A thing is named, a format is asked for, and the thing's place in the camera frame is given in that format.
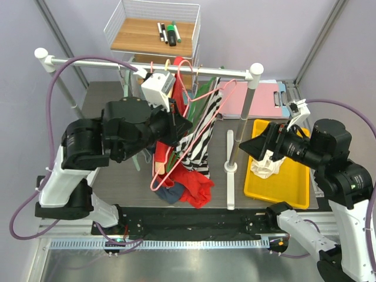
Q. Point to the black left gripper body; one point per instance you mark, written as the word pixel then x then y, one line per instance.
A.
pixel 173 133

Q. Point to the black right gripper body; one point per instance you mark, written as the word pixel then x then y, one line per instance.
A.
pixel 277 132

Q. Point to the white tank top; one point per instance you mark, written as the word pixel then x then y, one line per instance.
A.
pixel 266 167

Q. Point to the green plastic hanger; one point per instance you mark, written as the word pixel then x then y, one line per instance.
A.
pixel 197 108

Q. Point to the black white striped top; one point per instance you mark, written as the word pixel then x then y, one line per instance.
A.
pixel 198 141

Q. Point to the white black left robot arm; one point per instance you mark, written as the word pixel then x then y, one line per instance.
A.
pixel 124 129

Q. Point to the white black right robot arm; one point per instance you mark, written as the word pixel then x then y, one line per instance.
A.
pixel 346 185

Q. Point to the wooden hanger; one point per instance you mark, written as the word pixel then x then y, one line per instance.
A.
pixel 160 158

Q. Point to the mint green hanger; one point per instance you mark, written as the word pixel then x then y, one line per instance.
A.
pixel 126 82

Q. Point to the yellow plastic tray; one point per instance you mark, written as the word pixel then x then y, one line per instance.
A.
pixel 291 185

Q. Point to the pink clipboard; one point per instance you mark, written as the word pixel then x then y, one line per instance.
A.
pixel 263 105

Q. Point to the red t-shirt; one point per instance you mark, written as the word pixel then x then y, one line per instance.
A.
pixel 198 187

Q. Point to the navy blue garment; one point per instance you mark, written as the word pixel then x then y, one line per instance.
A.
pixel 171 195

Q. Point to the black white marker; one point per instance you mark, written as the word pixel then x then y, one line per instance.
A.
pixel 160 32
pixel 164 33

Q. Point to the green highlighter marker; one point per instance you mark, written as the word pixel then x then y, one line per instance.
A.
pixel 171 35

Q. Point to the green capped marker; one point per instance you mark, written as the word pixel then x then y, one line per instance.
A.
pixel 178 38

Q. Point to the silver clothes rack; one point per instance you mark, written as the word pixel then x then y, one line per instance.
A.
pixel 205 70

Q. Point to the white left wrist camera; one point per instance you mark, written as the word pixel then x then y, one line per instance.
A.
pixel 157 87

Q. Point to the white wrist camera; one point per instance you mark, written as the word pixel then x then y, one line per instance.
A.
pixel 157 87
pixel 299 112

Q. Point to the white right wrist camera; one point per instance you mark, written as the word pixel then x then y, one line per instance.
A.
pixel 299 112

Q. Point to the white wire shelf basket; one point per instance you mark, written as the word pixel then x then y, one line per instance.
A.
pixel 132 30

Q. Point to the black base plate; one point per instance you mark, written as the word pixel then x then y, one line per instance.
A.
pixel 188 224

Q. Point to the white slotted cable duct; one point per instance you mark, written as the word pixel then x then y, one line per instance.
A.
pixel 101 243

